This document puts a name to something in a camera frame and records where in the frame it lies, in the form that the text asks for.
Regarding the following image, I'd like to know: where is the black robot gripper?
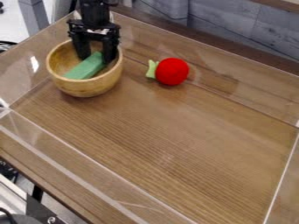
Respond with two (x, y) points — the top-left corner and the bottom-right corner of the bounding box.
(67, 19), (120, 64)

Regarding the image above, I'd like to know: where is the green rectangular block stick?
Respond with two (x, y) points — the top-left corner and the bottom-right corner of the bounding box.
(63, 52), (107, 80)

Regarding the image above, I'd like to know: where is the light wooden bowl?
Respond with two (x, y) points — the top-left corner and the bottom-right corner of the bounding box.
(46, 40), (124, 97)

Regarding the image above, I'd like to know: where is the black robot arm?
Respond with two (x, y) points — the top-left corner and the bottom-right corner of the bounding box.
(67, 0), (120, 64)

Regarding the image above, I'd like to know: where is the red felt tomato toy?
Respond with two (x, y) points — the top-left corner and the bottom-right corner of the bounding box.
(146, 58), (190, 86)

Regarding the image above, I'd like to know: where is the black table leg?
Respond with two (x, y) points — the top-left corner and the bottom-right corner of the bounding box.
(32, 185), (43, 202)

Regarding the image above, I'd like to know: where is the grey post at back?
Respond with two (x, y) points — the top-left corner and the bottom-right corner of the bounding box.
(18, 0), (50, 36)

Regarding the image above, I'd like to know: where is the clear acrylic tray enclosure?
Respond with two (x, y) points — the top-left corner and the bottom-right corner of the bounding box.
(0, 14), (299, 224)

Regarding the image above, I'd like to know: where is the black bracket with bolt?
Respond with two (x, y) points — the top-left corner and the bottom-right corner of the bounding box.
(26, 195), (67, 224)

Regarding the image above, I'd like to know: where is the black cable lower left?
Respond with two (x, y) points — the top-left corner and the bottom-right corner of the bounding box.
(0, 206), (22, 224)

